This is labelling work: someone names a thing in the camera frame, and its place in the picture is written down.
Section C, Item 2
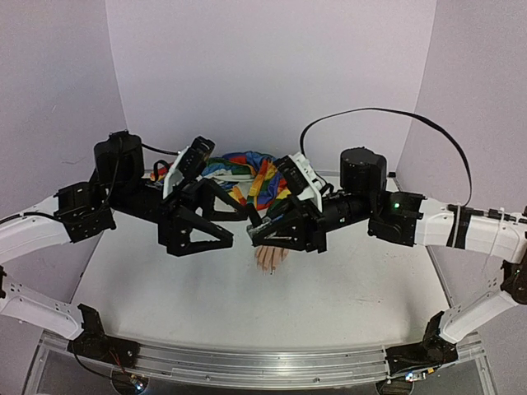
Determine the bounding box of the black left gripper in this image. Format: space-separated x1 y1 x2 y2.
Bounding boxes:
109 178 252 258

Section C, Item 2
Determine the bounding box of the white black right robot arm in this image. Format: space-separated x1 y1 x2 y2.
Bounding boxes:
247 147 526 379

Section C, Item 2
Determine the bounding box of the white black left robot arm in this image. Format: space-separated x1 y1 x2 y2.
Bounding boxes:
1 131 247 368

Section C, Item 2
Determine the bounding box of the mannequin hand with nails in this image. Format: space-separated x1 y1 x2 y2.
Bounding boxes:
254 246 289 274

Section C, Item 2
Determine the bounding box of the rainbow striped jacket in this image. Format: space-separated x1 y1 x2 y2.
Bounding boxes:
143 151 289 217

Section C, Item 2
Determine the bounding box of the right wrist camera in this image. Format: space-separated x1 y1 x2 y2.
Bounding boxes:
274 152 332 212

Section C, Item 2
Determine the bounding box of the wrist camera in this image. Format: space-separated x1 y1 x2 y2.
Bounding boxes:
162 136 216 199
274 152 332 212

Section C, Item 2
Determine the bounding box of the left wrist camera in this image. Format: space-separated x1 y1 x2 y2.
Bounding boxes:
162 136 216 199

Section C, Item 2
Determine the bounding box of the black cable loop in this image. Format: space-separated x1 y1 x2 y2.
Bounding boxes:
299 107 473 206

